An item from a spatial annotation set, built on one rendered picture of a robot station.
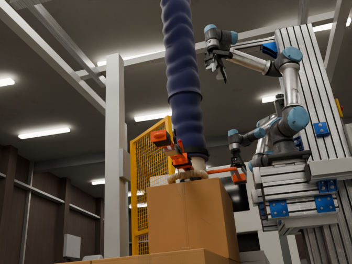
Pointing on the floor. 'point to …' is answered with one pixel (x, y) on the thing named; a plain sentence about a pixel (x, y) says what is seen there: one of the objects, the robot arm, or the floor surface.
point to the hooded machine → (92, 257)
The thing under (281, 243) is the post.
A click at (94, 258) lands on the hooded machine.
